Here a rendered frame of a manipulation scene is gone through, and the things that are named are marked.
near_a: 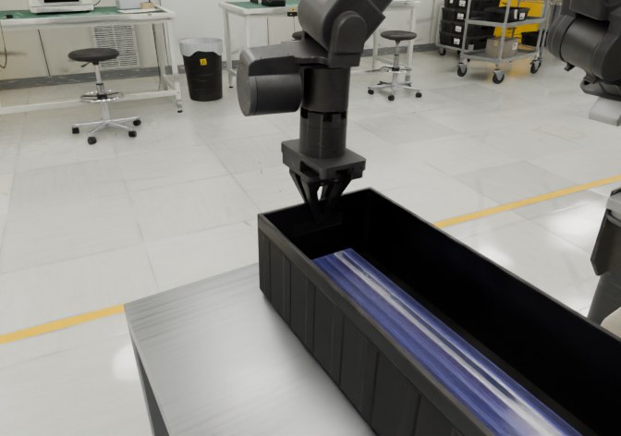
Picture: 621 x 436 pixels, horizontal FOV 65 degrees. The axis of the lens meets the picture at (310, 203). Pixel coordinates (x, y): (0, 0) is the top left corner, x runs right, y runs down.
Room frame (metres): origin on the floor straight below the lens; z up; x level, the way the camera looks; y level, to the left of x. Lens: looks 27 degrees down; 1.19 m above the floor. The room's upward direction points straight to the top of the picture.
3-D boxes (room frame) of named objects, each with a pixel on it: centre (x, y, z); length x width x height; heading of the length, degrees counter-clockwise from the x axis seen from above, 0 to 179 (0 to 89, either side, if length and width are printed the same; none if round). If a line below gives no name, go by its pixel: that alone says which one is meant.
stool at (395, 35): (4.67, -0.82, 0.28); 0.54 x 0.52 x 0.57; 48
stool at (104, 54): (3.50, 1.53, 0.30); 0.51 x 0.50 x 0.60; 71
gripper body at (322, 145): (0.56, -0.02, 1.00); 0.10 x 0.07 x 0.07; 31
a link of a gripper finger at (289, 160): (0.57, -0.01, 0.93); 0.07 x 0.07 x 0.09; 31
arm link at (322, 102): (0.56, -0.01, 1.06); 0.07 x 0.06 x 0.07; 113
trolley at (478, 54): (5.50, -2.10, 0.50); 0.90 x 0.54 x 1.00; 130
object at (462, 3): (6.56, -2.01, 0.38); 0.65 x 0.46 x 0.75; 28
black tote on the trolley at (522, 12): (5.49, -2.08, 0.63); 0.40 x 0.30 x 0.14; 130
